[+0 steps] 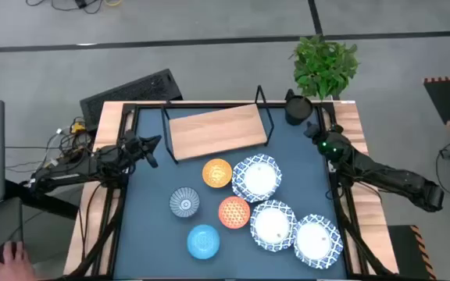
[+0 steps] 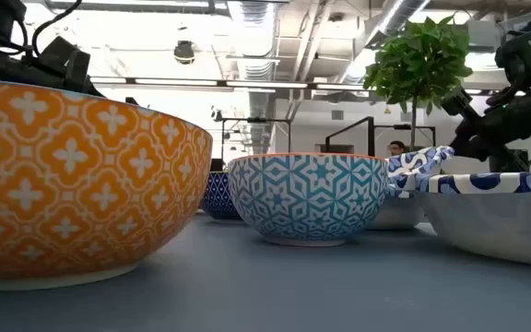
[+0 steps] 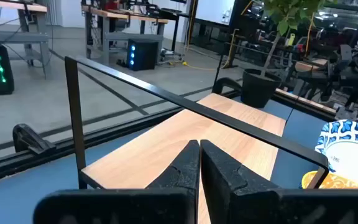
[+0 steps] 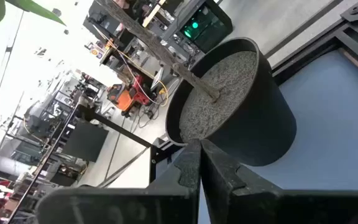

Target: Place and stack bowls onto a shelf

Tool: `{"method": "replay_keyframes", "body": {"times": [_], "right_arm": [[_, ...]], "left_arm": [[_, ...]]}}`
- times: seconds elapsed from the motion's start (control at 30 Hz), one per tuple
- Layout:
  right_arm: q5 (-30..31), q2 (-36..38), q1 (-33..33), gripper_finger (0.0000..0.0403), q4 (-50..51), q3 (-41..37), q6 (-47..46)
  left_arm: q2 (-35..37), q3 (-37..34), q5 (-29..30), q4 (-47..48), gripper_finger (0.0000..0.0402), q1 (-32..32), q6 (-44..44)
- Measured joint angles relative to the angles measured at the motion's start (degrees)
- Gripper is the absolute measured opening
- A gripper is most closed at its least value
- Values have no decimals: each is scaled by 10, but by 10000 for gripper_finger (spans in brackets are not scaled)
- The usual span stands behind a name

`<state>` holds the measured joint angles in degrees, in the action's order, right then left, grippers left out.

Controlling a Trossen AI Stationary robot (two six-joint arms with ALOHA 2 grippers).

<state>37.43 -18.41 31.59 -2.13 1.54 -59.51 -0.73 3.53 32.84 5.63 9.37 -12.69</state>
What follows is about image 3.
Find black table clamp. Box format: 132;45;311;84
211;77;244;96
12;123;57;156

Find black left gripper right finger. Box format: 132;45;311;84
200;139;358;224

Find green potted plant black pot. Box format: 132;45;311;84
240;0;334;109

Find grey wooden-top workbench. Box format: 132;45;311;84
81;4;170;66
0;0;50;78

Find black metal table frame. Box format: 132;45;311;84
0;88;338;187

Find white bowl blue floral rim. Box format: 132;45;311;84
314;119;358;190

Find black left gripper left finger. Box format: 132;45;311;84
32;139;201;224

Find black computer tower blue lights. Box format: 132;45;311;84
126;39;160;72

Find yellow floor cable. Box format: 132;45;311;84
168;27;241;72

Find light blue star patterned bowl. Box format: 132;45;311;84
301;170;358;190

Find black wire dish rack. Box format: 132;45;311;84
64;55;329;224

